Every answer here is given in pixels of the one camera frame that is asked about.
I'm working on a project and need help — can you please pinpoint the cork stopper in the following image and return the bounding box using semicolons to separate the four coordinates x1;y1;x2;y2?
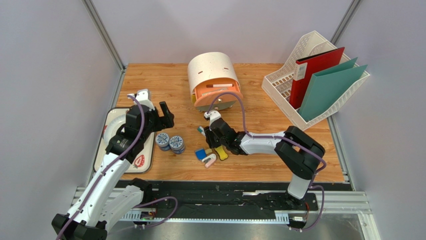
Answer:
204;148;213;155

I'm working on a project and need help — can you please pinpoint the strawberry pattern tray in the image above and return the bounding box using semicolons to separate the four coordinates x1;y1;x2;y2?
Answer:
94;107;156;174

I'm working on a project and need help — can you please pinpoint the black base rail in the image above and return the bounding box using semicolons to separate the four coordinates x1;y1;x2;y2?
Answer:
120;180;334;221

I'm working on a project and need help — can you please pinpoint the blue patterned tape roll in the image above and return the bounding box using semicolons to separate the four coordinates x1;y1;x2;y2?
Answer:
155;132;171;151
169;135;185;155

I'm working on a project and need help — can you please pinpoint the white brown marker pen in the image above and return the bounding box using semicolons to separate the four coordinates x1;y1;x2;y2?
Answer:
206;83;234;88

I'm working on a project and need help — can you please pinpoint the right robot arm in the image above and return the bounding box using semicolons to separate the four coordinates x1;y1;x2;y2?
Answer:
204;117;327;200

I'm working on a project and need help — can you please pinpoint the white teal marker pen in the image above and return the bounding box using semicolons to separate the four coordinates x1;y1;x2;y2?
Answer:
197;126;206;137

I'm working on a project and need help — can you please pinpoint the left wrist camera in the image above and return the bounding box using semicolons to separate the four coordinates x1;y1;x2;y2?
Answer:
127;89;155;113

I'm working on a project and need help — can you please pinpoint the red file folder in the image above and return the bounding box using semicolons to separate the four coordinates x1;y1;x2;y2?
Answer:
288;47;345;109

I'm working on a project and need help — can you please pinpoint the white paper plate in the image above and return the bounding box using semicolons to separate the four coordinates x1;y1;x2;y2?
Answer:
102;114;126;146

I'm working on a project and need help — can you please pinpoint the white plastic file rack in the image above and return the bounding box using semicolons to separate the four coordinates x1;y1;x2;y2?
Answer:
261;30;370;130

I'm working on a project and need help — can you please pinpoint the teal file folder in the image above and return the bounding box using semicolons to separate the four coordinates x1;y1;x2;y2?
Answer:
298;58;368;122

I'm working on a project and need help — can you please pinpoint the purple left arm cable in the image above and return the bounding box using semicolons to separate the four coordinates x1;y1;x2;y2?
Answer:
54;94;179;240

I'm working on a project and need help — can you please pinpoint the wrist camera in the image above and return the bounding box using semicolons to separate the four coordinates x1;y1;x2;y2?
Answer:
127;89;155;113
204;110;222;132

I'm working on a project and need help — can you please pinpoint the blue grey lint roller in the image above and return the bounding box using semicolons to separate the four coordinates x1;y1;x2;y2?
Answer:
194;148;207;161

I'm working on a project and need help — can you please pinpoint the yellow bone-shaped eraser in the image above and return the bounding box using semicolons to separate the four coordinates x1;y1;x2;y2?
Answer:
214;146;229;161

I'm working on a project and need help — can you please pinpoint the round drawer storage box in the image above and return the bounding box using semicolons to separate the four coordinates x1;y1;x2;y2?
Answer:
187;52;243;112

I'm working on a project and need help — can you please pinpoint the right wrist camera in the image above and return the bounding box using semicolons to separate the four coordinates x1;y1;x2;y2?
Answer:
204;110;222;132

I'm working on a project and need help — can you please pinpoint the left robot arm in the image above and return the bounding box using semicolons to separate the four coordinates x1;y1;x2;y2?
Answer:
51;101;174;240

